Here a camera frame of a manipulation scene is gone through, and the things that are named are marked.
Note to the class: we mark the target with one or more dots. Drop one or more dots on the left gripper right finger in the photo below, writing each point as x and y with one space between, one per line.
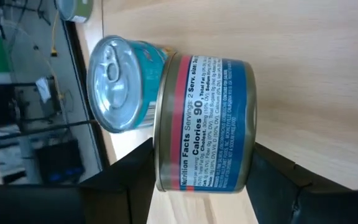
291 199

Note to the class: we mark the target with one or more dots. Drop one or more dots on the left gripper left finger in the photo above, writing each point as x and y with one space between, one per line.
110 199

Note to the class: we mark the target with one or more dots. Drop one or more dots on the blue red label salmon can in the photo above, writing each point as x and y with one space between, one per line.
210 124

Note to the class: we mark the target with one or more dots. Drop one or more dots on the teal label tuna can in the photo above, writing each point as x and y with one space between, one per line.
120 84

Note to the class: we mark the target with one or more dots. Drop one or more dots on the green label fish can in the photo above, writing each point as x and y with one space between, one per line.
76 11

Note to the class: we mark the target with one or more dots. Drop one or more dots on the black equipment case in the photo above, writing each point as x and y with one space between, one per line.
59 161

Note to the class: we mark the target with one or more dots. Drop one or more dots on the white flat panel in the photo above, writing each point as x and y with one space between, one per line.
43 88

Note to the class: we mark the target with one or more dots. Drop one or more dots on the black table frame rail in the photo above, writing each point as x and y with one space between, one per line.
85 93

